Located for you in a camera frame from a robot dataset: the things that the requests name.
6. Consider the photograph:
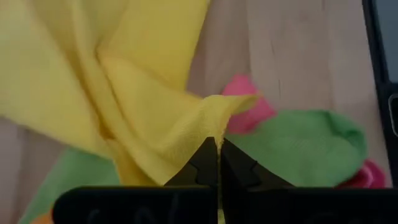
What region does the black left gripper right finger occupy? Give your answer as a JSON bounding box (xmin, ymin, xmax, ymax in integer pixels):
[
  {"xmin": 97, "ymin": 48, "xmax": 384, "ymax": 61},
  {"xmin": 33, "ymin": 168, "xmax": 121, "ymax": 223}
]
[{"xmin": 220, "ymin": 138, "xmax": 398, "ymax": 224}]

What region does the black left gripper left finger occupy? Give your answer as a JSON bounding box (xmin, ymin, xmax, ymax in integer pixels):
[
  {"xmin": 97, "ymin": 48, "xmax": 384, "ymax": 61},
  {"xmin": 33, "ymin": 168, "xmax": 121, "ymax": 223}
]
[{"xmin": 52, "ymin": 136, "xmax": 218, "ymax": 224}]

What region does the green microfiber towel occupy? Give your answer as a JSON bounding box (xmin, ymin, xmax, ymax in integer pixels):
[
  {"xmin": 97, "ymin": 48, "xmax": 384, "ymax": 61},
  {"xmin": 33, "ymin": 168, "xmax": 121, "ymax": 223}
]
[{"xmin": 18, "ymin": 109, "xmax": 368, "ymax": 224}]

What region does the orange microfiber towel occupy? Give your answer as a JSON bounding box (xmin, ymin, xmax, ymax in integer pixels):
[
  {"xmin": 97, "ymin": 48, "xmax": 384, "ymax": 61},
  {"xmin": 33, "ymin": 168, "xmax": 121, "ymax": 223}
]
[{"xmin": 30, "ymin": 213, "xmax": 54, "ymax": 224}]

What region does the pink microfiber towel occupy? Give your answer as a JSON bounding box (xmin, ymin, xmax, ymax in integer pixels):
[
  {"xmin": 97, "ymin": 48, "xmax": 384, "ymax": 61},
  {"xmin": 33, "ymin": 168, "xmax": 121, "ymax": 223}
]
[{"xmin": 222, "ymin": 73, "xmax": 386, "ymax": 189}]

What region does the yellow microfiber towel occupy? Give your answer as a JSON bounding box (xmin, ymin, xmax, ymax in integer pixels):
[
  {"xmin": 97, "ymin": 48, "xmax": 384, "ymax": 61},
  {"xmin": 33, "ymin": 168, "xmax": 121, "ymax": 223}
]
[{"xmin": 0, "ymin": 0, "xmax": 261, "ymax": 224}]

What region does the black metal table frame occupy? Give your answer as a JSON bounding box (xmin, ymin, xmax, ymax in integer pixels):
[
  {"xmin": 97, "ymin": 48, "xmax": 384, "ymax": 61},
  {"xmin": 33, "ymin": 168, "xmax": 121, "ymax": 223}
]
[{"xmin": 362, "ymin": 0, "xmax": 398, "ymax": 188}]

